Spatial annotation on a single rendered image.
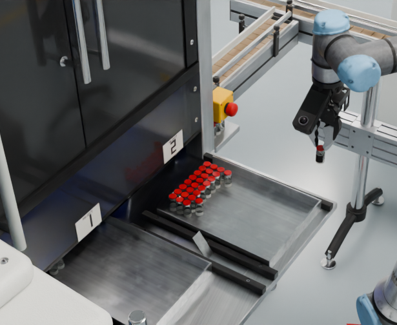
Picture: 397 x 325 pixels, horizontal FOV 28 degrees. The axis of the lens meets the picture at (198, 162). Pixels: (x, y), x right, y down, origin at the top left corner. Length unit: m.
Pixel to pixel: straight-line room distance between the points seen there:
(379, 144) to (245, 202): 0.95
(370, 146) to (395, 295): 1.38
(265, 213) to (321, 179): 1.49
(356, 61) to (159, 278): 0.72
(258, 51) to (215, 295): 1.00
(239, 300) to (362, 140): 1.24
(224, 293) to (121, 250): 0.29
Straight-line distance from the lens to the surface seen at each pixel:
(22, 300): 1.07
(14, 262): 1.07
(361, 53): 1.67
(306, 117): 1.80
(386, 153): 3.00
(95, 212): 1.94
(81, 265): 2.03
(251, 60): 2.62
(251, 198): 2.17
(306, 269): 3.20
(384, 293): 1.73
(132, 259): 2.02
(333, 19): 1.73
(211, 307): 1.91
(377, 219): 3.44
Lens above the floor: 2.33
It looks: 39 degrees down
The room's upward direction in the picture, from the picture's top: 2 degrees counter-clockwise
